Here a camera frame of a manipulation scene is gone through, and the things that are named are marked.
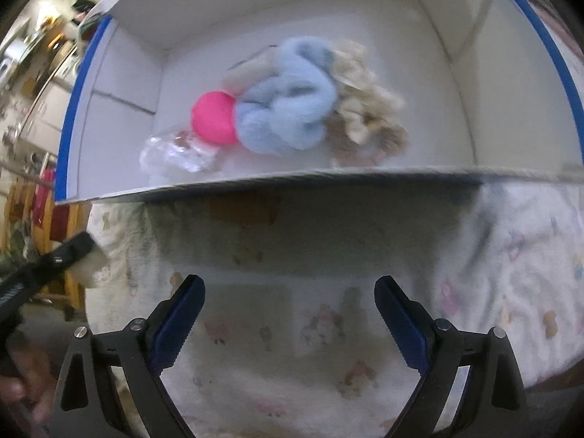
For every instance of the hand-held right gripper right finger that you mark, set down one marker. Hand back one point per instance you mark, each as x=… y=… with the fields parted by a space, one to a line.
x=404 y=324

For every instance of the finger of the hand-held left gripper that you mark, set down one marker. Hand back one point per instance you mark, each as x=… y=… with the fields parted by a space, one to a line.
x=64 y=253

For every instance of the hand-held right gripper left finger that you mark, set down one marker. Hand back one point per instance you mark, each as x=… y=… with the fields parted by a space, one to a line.
x=180 y=324

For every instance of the clear plastic bag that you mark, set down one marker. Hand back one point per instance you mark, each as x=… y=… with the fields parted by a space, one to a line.
x=173 y=155

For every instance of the pink ball toy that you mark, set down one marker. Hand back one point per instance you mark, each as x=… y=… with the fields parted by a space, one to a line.
x=212 y=116

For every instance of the beige fluffy scrunchie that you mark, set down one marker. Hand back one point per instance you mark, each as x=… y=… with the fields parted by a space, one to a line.
x=365 y=96

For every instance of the blue cardboard box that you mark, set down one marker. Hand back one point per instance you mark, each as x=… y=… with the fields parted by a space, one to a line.
x=410 y=77

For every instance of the light blue fluffy scrunchie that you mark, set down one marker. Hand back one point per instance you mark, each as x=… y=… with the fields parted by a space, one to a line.
x=287 y=100

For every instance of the tan soft toy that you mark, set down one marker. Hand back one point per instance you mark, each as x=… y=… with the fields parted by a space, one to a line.
x=246 y=73

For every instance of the person's left hand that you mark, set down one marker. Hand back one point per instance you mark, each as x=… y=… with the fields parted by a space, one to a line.
x=29 y=392

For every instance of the yellow wooden chair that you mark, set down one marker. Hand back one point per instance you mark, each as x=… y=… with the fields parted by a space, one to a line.
x=27 y=219

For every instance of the red cloth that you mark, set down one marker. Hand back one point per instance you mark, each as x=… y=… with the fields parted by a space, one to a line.
x=43 y=196

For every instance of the printed bed sheet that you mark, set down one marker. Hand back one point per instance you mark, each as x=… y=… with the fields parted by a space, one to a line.
x=319 y=260

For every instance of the white kitchen cabinet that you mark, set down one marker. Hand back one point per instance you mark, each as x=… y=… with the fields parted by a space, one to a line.
x=45 y=100

